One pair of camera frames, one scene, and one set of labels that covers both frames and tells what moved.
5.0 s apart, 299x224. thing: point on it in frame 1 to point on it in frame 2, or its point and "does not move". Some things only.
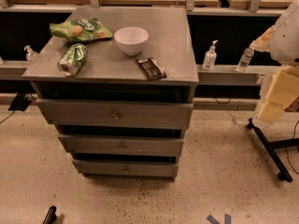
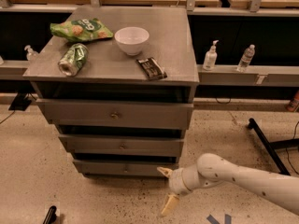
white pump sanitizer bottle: [210, 57] does not move
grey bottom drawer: [127, 169] does not move
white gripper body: [287, 40] to [176, 181]
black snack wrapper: [151, 69] does not move
